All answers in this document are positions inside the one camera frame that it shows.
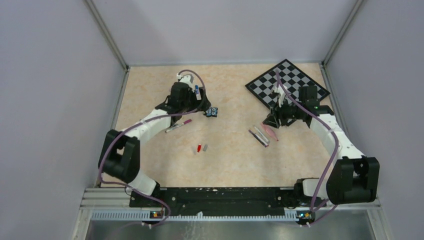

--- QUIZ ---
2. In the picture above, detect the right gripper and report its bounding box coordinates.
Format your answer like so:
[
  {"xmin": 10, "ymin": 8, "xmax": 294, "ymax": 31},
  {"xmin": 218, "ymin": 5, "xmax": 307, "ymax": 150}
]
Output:
[{"xmin": 263, "ymin": 96, "xmax": 305, "ymax": 129}]

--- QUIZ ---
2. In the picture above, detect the blue cap whiteboard marker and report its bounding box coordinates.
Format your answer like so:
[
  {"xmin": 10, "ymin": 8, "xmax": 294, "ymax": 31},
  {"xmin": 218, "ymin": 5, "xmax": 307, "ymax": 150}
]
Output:
[{"xmin": 194, "ymin": 85, "xmax": 202, "ymax": 101}]

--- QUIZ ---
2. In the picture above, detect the red cap white marker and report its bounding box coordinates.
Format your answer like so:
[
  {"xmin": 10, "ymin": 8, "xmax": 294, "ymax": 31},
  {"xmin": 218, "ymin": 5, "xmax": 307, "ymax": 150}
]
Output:
[{"xmin": 253, "ymin": 125, "xmax": 270, "ymax": 145}]

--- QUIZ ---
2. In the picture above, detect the purple pen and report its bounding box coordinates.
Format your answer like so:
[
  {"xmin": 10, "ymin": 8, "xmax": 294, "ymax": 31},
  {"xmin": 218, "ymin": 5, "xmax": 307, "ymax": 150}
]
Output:
[{"xmin": 248, "ymin": 129, "xmax": 268, "ymax": 148}]

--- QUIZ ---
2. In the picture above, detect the pink highlighter pen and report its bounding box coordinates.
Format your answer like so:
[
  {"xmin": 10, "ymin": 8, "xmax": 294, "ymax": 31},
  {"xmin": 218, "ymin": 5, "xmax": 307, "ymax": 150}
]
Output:
[{"xmin": 260, "ymin": 123, "xmax": 279, "ymax": 142}]

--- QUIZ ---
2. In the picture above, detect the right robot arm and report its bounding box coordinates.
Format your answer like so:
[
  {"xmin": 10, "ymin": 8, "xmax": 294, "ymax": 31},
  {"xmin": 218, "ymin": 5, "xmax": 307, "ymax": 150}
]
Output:
[{"xmin": 263, "ymin": 84, "xmax": 380, "ymax": 209}]

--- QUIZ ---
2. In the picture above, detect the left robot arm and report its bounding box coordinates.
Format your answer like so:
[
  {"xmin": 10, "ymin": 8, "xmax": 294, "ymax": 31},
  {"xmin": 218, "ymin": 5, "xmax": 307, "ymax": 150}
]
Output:
[{"xmin": 98, "ymin": 82, "xmax": 211, "ymax": 207}]

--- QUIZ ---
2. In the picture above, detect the magenta cap white marker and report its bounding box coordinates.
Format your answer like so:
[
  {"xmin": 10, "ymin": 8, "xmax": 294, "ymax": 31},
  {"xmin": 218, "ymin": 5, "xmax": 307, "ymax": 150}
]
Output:
[{"xmin": 165, "ymin": 119, "xmax": 192, "ymax": 133}]

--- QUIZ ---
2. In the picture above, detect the blue owl eraser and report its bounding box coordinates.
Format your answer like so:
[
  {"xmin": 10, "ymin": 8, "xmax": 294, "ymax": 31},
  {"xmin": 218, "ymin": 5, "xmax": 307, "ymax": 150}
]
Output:
[{"xmin": 203, "ymin": 107, "xmax": 218, "ymax": 118}]

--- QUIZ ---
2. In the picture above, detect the black grey chessboard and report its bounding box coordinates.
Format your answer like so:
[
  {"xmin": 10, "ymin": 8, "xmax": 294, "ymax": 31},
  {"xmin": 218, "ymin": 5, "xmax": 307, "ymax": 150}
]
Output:
[{"xmin": 245, "ymin": 59, "xmax": 330, "ymax": 108}]

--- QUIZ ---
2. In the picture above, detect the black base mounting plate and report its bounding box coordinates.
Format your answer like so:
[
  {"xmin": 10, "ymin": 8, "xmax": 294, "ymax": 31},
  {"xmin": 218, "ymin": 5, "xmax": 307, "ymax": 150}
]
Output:
[{"xmin": 129, "ymin": 187, "xmax": 312, "ymax": 217}]

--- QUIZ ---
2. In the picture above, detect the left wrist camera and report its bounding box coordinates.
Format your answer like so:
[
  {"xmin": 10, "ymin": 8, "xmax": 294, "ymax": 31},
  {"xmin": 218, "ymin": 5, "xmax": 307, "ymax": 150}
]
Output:
[{"xmin": 177, "ymin": 74, "xmax": 194, "ymax": 89}]

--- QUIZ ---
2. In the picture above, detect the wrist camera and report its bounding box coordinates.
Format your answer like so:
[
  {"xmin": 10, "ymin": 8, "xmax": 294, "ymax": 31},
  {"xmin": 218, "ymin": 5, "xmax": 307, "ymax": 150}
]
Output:
[
  {"xmin": 177, "ymin": 74, "xmax": 194, "ymax": 89},
  {"xmin": 271, "ymin": 85, "xmax": 288, "ymax": 107}
]

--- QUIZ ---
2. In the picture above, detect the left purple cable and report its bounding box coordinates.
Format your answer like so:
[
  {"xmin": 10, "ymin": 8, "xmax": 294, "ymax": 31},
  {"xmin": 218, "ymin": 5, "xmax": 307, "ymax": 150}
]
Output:
[{"xmin": 97, "ymin": 69, "xmax": 207, "ymax": 229}]

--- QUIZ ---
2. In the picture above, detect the purple cable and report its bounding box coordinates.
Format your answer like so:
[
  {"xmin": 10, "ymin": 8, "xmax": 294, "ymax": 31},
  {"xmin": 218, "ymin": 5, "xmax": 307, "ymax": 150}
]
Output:
[
  {"xmin": 274, "ymin": 68, "xmax": 340, "ymax": 228},
  {"xmin": 97, "ymin": 69, "xmax": 207, "ymax": 229}
]

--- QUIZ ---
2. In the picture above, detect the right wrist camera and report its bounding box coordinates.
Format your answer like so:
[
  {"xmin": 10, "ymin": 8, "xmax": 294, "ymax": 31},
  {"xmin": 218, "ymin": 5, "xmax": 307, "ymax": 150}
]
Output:
[{"xmin": 271, "ymin": 85, "xmax": 288, "ymax": 107}]

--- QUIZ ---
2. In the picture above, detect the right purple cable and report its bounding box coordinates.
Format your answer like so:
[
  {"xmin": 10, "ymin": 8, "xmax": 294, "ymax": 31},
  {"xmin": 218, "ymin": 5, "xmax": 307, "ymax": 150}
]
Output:
[{"xmin": 274, "ymin": 68, "xmax": 340, "ymax": 228}]

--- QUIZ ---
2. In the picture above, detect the grey cable duct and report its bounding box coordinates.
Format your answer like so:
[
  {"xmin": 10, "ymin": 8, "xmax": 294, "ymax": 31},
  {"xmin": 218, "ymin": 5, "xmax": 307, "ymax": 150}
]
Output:
[{"xmin": 90, "ymin": 210, "xmax": 299, "ymax": 222}]

